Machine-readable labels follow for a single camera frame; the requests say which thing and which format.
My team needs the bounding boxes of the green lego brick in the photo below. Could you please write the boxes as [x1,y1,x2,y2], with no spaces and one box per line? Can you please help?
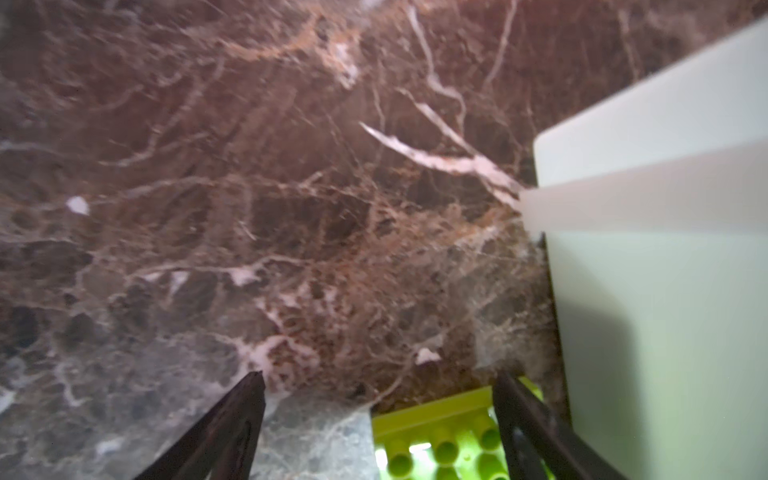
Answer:
[371,386,522,480]

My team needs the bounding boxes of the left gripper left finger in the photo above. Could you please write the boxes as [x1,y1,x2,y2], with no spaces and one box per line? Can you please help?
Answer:
[136,372,266,480]

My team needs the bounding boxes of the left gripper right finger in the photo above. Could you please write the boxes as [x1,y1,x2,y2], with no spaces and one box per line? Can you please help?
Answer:
[492,373,624,479]

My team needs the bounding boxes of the white three-compartment bin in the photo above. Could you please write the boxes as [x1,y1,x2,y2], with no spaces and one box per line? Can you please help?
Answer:
[523,20,767,479]

